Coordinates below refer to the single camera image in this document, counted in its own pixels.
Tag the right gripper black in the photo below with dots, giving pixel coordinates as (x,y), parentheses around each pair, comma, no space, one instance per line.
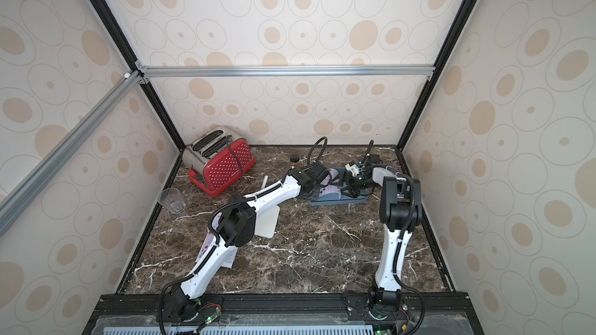
(358,177)

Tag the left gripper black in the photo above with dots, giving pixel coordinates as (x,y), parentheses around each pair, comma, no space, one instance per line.
(317,187)

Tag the white menu holder stand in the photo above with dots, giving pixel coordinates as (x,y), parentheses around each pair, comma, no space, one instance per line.
(267,214)

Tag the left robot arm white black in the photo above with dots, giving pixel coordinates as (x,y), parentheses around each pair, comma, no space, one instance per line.
(236,227)

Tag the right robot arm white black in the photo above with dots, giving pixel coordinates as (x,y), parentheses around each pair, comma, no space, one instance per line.
(400,212)

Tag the blue grey plastic tray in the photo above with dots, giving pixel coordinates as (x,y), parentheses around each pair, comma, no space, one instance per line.
(345,200)

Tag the red polka dot toaster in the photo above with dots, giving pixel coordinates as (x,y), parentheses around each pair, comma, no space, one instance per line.
(217,160)

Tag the clear plastic cup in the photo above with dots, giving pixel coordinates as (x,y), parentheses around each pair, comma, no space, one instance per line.
(171,199)

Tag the left diagonal aluminium bar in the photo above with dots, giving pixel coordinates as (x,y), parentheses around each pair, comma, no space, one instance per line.
(31,186)

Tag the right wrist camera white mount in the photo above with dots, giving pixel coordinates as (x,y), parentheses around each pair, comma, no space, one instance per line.
(357,170)

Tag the horizontal aluminium frame bar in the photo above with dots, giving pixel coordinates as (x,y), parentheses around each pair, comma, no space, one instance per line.
(287,71)

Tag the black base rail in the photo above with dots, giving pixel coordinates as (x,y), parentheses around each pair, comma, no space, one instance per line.
(429,313)

